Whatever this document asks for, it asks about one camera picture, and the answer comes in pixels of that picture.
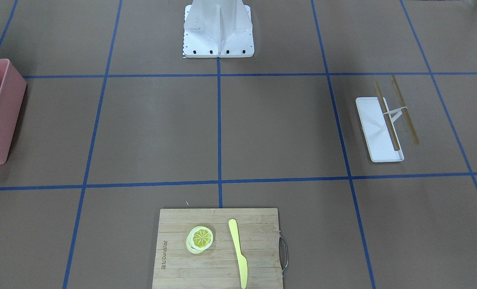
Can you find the yellow plastic knife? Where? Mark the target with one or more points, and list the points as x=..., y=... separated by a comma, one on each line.
x=241, y=259

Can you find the yellow lemon slice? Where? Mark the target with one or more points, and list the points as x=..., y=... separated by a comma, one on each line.
x=199, y=239

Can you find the bamboo cutting board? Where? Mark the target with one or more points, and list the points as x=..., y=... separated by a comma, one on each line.
x=217, y=268

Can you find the white rectangular tray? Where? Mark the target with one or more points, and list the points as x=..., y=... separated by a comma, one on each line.
x=375, y=132

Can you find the bamboo chopstick on tray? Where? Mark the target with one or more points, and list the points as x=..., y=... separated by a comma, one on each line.
x=386, y=117

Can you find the white chopstick rest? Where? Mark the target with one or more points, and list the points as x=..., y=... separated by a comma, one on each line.
x=395, y=114

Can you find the bamboo chopstick beside tray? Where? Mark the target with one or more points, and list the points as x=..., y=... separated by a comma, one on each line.
x=404, y=110

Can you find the pink plastic bin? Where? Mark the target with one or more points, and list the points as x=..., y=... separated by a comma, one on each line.
x=12, y=89

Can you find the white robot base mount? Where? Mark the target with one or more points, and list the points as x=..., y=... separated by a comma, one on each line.
x=218, y=28

